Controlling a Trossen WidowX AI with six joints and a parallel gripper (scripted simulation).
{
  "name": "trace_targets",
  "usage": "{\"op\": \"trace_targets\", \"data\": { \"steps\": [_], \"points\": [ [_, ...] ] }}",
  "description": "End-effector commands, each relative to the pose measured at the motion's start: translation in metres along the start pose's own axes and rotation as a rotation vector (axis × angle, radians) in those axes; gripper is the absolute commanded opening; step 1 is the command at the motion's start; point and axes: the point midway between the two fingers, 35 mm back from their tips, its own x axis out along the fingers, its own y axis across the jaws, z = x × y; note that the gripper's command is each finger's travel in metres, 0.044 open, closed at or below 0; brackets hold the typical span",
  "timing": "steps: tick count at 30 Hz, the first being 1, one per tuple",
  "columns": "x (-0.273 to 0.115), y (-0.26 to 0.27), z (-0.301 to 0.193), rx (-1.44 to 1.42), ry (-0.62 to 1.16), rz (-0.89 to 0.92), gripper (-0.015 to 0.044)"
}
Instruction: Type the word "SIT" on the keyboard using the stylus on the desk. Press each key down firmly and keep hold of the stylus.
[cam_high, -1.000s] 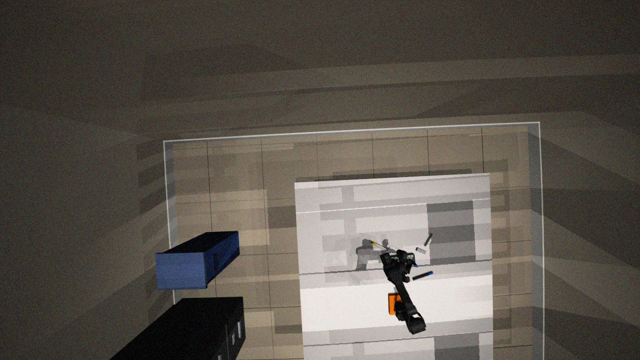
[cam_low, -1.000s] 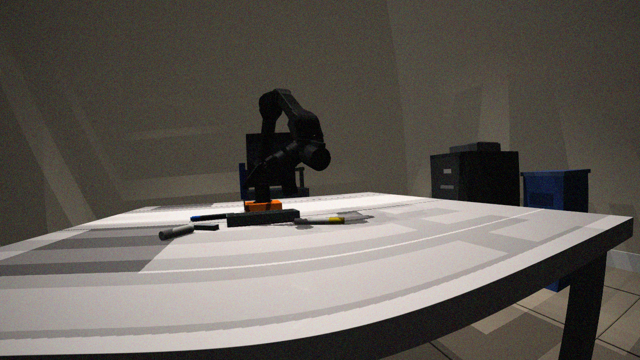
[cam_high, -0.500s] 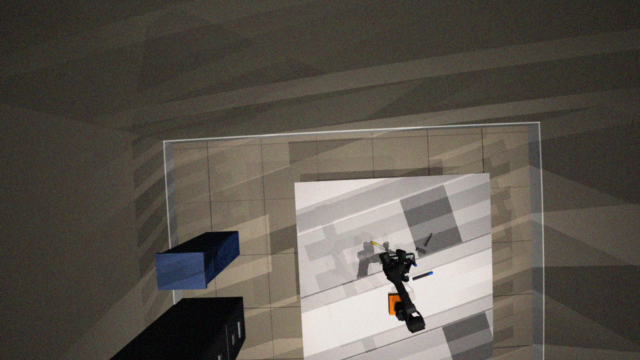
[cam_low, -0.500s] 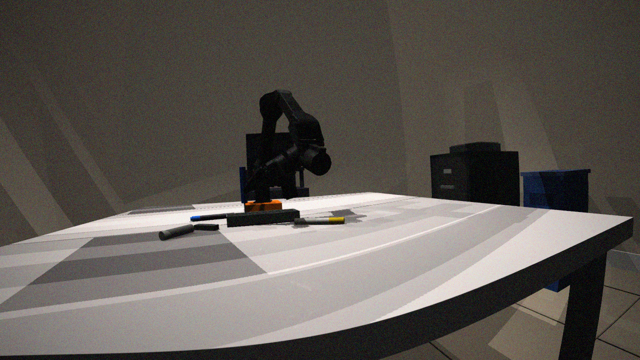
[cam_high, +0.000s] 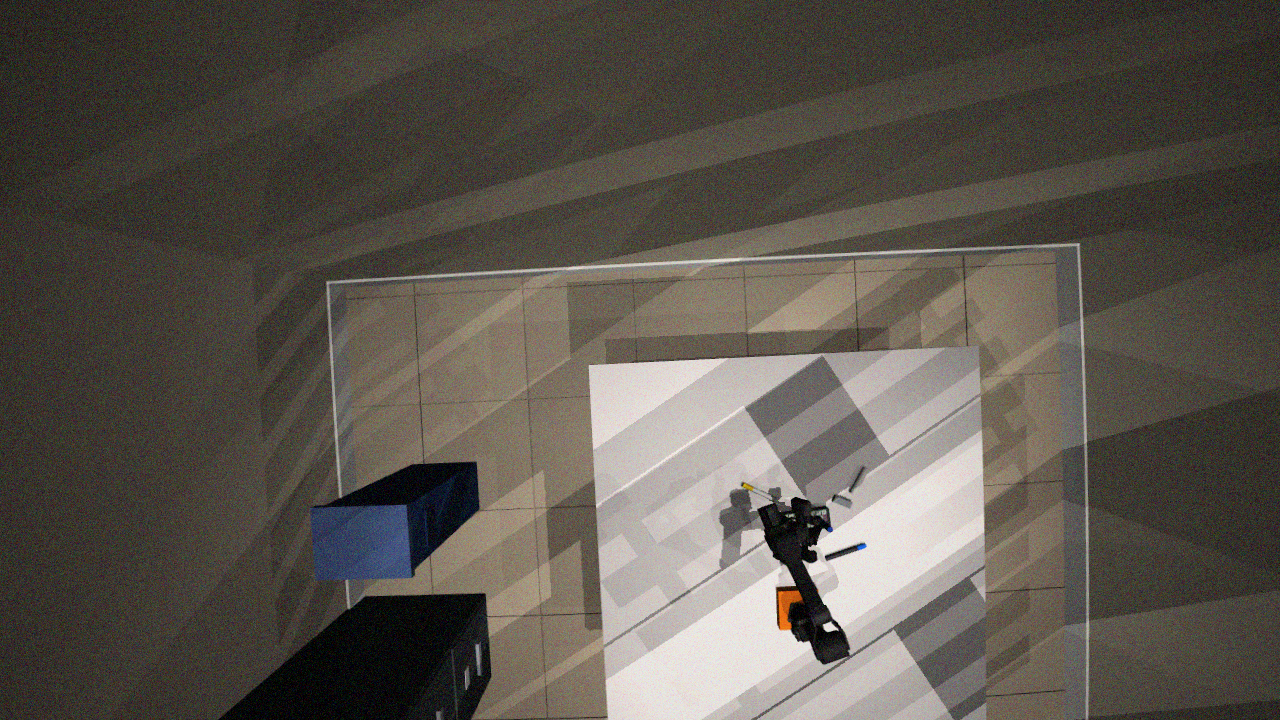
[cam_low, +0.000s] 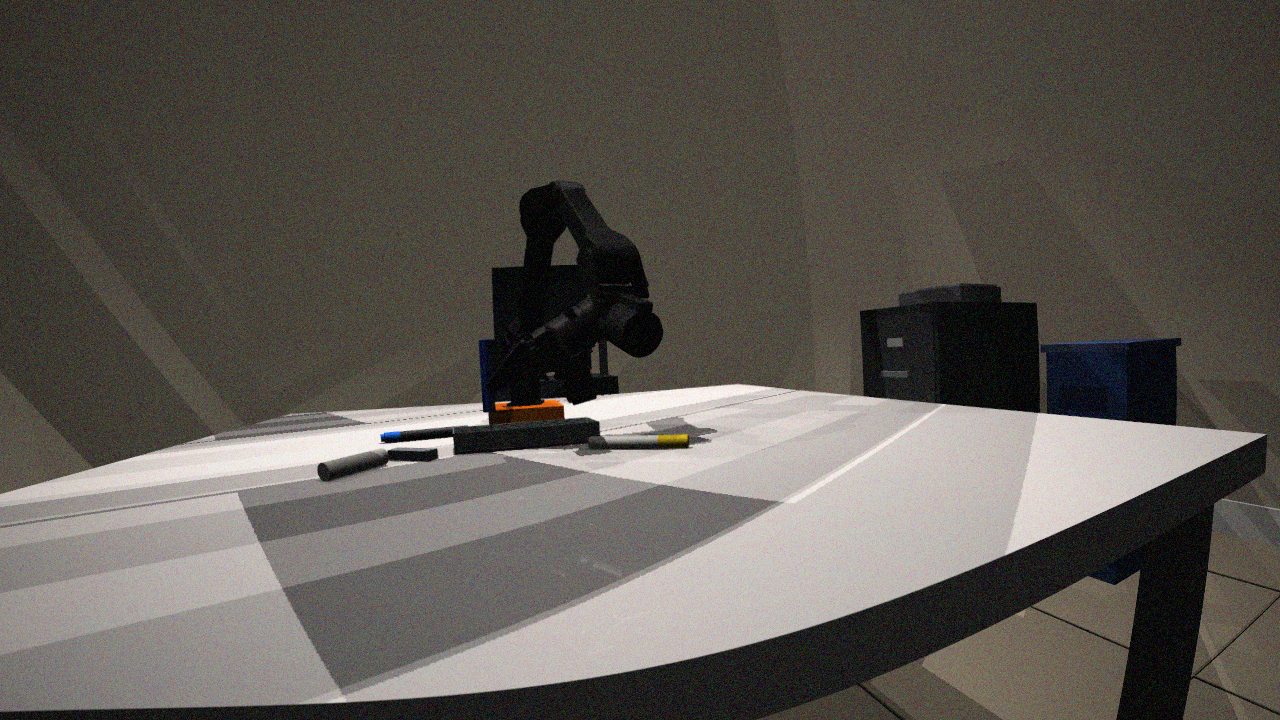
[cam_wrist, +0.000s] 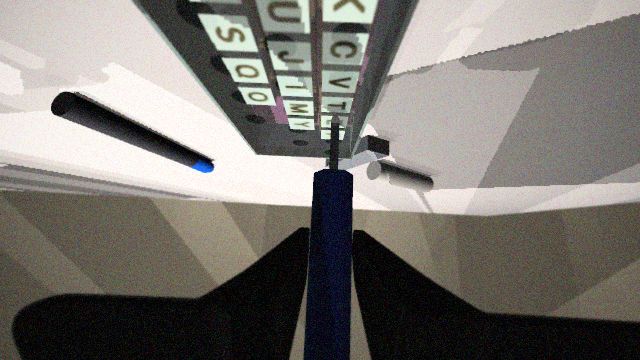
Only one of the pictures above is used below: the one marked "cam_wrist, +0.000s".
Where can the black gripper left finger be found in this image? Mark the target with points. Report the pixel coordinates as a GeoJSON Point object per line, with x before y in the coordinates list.
{"type": "Point", "coordinates": [252, 316]}

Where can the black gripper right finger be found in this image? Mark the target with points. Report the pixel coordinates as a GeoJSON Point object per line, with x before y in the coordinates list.
{"type": "Point", "coordinates": [407, 316]}

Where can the black stylus with blue tip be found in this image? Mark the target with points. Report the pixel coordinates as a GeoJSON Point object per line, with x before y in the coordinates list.
{"type": "Point", "coordinates": [78, 110]}

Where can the grey keyboard with keys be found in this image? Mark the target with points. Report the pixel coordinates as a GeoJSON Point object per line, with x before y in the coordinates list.
{"type": "Point", "coordinates": [281, 71]}

